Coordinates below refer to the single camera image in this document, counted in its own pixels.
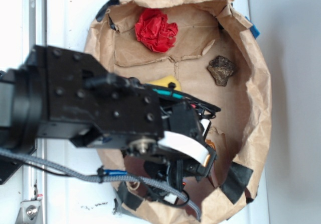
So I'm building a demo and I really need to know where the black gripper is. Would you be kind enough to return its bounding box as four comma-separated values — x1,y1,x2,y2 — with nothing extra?
26,46,217,184

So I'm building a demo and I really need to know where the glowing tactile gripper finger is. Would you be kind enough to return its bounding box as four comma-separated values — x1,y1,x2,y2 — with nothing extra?
158,131,210,166

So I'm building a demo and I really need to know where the orange spiral seashell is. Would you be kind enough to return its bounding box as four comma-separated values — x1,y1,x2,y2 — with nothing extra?
203,139,217,167

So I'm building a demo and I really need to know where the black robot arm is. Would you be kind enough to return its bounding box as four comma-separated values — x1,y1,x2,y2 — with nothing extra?
1,46,220,188

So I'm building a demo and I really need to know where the yellow sponge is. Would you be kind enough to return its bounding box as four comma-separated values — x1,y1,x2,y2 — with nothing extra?
148,75,182,91

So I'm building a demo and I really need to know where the brown rock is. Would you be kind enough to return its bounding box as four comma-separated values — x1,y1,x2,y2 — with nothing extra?
207,55,236,86

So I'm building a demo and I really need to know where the white plastic lid board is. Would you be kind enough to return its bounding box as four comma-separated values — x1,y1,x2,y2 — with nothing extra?
44,0,271,224

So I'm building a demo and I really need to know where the red crumpled tissue paper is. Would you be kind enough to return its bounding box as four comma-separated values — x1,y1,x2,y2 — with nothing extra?
134,9,179,53

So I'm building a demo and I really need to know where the brown paper bag tray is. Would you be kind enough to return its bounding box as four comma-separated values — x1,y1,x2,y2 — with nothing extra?
85,0,271,223

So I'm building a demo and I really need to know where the red and black wire bundle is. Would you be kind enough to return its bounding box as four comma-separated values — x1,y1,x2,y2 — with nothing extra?
145,82,222,121

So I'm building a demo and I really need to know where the grey braided cable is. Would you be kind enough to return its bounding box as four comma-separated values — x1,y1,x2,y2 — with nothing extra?
0,147,203,222

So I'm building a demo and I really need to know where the aluminium frame rail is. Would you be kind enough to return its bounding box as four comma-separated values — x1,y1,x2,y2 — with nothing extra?
15,0,48,224

